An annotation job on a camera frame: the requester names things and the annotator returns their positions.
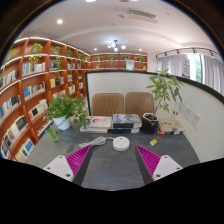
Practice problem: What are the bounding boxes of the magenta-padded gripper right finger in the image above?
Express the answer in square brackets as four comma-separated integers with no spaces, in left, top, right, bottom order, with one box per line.
[134,144,184,186]

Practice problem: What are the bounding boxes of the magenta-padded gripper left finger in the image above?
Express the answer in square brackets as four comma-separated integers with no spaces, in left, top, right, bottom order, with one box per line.
[43,144,94,187]

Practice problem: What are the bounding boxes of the red and black book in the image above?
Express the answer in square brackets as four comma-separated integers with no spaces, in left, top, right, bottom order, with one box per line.
[157,128,183,136]

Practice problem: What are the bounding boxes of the tan cover book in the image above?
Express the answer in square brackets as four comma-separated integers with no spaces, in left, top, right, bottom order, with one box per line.
[157,118,185,133]

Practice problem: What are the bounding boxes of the leafy plant in white pot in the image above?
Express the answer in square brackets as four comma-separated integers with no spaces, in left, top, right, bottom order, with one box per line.
[44,93,91,142]

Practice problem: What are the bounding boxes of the small tree in black pot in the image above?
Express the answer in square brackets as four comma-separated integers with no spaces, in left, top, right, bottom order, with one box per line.
[141,68,184,135]

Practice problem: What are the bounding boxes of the white black-framed partition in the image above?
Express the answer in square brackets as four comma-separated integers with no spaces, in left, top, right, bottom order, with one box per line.
[85,70,224,164]

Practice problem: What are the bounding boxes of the thin white book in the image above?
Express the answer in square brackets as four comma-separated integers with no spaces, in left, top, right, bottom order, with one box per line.
[79,125,109,135]

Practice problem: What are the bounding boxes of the round white power strip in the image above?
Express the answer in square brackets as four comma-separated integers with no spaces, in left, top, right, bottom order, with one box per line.
[112,135,131,152]

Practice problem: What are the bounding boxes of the clear acrylic sign holder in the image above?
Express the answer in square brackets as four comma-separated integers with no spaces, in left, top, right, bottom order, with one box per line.
[170,102,183,125]

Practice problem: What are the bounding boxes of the thick dark-spine book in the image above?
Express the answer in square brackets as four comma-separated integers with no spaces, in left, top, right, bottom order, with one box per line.
[110,126,141,135]

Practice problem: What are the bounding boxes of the thick grey-cover book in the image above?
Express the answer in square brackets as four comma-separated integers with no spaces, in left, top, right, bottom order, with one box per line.
[112,113,143,130]

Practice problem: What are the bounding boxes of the white picture-cover book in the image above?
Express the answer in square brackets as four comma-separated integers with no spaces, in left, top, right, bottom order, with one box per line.
[87,115,113,130]

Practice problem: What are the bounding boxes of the tan padded chair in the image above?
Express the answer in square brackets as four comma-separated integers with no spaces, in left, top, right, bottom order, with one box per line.
[125,91,155,119]
[91,92,125,118]

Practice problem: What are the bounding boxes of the wooden bookshelf unit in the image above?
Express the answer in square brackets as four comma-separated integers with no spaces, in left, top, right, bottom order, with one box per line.
[0,35,148,164]

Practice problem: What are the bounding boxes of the purple and white banner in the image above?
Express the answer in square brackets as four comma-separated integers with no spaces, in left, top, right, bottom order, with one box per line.
[180,54,191,79]

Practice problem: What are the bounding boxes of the white curtains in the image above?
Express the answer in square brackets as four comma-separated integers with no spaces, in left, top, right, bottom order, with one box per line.
[156,54,224,96]

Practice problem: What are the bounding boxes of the multi-bulb ceiling lamp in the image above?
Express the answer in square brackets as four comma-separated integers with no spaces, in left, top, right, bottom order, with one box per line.
[107,39,127,53]

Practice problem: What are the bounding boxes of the recessed ceiling lights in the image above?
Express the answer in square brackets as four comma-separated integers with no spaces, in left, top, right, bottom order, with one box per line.
[56,0,101,51]

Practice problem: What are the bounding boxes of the ceiling air vent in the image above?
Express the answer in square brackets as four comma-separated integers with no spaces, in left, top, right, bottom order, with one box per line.
[126,9,159,24]

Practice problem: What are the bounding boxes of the white power strip cable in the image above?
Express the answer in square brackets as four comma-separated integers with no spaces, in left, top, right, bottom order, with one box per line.
[78,135,115,149]

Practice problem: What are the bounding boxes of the white wall socket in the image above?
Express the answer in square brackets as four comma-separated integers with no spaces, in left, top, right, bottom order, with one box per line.
[184,105,194,122]
[190,111,203,129]

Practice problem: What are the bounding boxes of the black track light rail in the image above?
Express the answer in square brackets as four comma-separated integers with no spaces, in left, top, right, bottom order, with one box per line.
[154,47,223,61]

